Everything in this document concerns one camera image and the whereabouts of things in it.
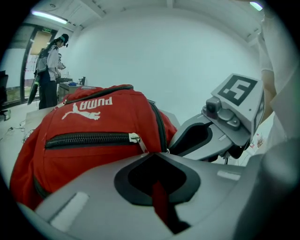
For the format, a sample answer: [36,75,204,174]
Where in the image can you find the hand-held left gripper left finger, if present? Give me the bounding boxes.
[17,151,175,240]

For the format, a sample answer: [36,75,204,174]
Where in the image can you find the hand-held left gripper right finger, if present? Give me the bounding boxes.
[153,151,248,240]

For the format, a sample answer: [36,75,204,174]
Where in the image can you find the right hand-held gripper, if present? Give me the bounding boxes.
[168,73,267,163]

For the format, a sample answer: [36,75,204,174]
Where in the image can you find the black bag zipper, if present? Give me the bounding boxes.
[81,84,170,153]

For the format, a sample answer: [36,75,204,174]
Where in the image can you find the red bag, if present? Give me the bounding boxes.
[9,84,179,225]

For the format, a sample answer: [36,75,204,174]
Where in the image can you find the person's white shirt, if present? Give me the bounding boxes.
[257,4,300,155]

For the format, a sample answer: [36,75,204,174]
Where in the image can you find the grey work table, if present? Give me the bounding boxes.
[57,78,88,102]

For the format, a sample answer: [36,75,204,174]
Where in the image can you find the long ceiling light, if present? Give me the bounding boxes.
[249,1,263,12]
[31,10,69,25]

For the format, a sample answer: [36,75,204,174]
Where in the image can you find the dark framed door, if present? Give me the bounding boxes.
[20,25,59,104]

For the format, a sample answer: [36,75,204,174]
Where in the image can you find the black floor cables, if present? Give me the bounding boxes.
[6,119,32,143]

